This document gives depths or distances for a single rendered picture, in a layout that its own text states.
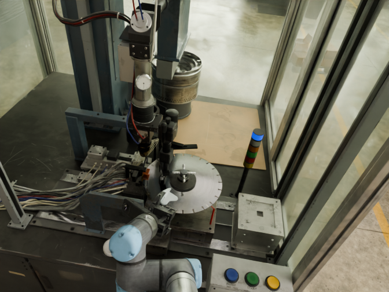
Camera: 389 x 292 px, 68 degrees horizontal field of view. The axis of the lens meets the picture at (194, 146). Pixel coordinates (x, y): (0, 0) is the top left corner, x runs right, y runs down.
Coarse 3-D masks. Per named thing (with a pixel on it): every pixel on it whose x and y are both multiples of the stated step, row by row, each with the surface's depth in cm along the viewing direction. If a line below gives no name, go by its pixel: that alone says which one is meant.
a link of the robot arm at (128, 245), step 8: (128, 224) 75; (136, 224) 75; (144, 224) 77; (120, 232) 70; (128, 232) 70; (136, 232) 71; (144, 232) 74; (152, 232) 79; (112, 240) 70; (120, 240) 69; (128, 240) 69; (136, 240) 70; (144, 240) 74; (112, 248) 70; (120, 248) 69; (128, 248) 69; (136, 248) 69; (144, 248) 74; (112, 256) 70; (120, 256) 69; (128, 256) 69; (136, 256) 72; (144, 256) 74
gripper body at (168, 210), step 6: (156, 204) 93; (150, 210) 90; (156, 210) 90; (162, 210) 89; (168, 210) 91; (174, 210) 93; (156, 216) 89; (162, 216) 89; (168, 216) 90; (174, 216) 94; (162, 222) 89; (168, 222) 89; (162, 228) 83; (168, 228) 94; (156, 234) 84; (162, 234) 84
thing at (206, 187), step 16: (176, 160) 129; (192, 160) 130; (144, 176) 120; (160, 176) 121; (208, 176) 124; (176, 192) 116; (192, 192) 117; (208, 192) 117; (176, 208) 110; (192, 208) 111
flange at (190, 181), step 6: (174, 174) 121; (192, 174) 123; (174, 180) 119; (180, 180) 118; (186, 180) 118; (192, 180) 120; (174, 186) 117; (180, 186) 117; (186, 186) 117; (192, 186) 118
